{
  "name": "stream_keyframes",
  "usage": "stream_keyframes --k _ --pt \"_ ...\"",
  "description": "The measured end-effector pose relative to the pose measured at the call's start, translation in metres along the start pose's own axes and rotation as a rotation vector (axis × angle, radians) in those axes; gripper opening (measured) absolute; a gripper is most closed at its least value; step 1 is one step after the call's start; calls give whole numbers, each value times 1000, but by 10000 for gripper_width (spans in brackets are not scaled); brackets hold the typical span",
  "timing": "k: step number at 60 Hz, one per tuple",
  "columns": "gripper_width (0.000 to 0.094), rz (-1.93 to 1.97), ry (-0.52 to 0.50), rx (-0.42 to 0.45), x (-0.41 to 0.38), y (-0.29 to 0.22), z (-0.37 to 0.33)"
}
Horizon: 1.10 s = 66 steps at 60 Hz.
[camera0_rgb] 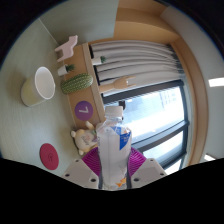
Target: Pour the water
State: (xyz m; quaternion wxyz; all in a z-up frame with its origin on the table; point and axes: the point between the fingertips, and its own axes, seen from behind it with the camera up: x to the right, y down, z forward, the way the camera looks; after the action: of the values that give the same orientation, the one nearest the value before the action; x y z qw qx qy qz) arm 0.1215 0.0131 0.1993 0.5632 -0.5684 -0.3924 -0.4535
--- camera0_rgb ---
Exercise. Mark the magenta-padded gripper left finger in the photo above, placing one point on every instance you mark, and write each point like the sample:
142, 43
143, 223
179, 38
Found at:
78, 171

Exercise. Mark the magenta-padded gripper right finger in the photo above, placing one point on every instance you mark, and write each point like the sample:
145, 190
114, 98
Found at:
148, 171

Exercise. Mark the clear plastic water bottle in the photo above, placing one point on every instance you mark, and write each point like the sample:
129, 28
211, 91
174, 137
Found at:
113, 153

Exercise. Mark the beige plush mouse toy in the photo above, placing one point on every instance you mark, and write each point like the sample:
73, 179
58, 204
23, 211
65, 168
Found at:
85, 140

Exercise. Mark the flat round red coaster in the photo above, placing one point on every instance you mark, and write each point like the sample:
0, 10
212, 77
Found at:
49, 156

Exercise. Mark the dark-framed large window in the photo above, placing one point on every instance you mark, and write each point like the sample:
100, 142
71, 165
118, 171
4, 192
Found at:
153, 113

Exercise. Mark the round purple number sign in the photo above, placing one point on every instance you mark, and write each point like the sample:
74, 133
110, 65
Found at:
83, 110

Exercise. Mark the tall green cactus figure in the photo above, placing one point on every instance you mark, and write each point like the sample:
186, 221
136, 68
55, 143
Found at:
76, 83

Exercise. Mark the small potted green plant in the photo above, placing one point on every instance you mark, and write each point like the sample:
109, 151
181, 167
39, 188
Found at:
62, 70
96, 60

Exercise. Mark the white pleated curtain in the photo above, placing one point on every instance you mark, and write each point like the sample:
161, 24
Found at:
133, 60

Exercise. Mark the ceiling strip lights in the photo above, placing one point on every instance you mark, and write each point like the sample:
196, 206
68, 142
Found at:
216, 82

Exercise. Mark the pale green desk partition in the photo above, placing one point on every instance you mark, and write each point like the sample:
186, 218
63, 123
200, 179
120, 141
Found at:
83, 20

